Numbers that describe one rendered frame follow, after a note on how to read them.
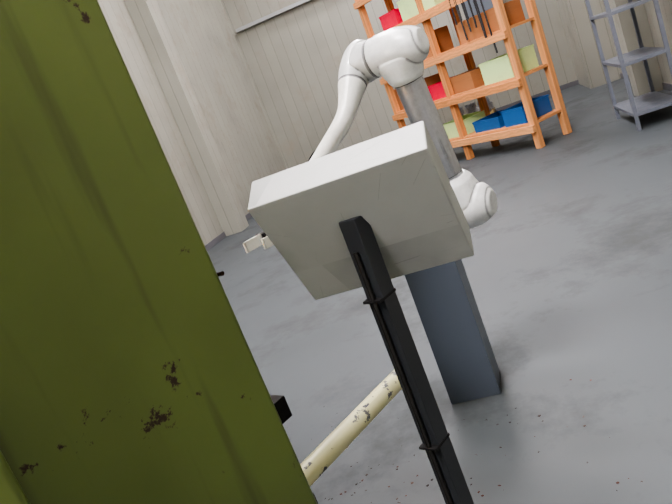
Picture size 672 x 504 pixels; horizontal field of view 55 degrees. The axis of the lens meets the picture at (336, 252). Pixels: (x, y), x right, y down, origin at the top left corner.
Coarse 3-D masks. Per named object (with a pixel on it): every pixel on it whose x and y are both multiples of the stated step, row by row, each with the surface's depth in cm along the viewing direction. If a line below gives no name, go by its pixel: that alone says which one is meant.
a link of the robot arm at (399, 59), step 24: (384, 48) 208; (408, 48) 205; (384, 72) 212; (408, 72) 210; (408, 96) 215; (432, 120) 218; (456, 168) 226; (456, 192) 225; (480, 192) 224; (480, 216) 226
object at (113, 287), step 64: (0, 0) 88; (64, 0) 95; (0, 64) 87; (64, 64) 94; (0, 128) 86; (64, 128) 93; (128, 128) 100; (0, 192) 85; (64, 192) 92; (128, 192) 99; (0, 256) 84; (64, 256) 90; (128, 256) 98; (192, 256) 106; (0, 320) 83; (64, 320) 89; (128, 320) 96; (192, 320) 105; (0, 384) 82; (64, 384) 88; (128, 384) 95; (192, 384) 103; (256, 384) 113; (0, 448) 81; (64, 448) 87; (128, 448) 94; (192, 448) 102; (256, 448) 111
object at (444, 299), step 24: (456, 264) 240; (432, 288) 244; (456, 288) 242; (432, 312) 247; (456, 312) 245; (432, 336) 250; (456, 336) 248; (480, 336) 246; (456, 360) 251; (480, 360) 249; (456, 384) 254; (480, 384) 252
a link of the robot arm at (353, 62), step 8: (360, 40) 222; (352, 48) 219; (360, 48) 215; (344, 56) 221; (352, 56) 216; (360, 56) 214; (344, 64) 218; (352, 64) 216; (360, 64) 215; (344, 72) 217; (352, 72) 215; (360, 72) 216; (368, 72) 216; (368, 80) 219
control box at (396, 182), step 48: (384, 144) 110; (432, 144) 111; (288, 192) 113; (336, 192) 111; (384, 192) 111; (432, 192) 111; (288, 240) 120; (336, 240) 120; (384, 240) 120; (432, 240) 119; (336, 288) 130
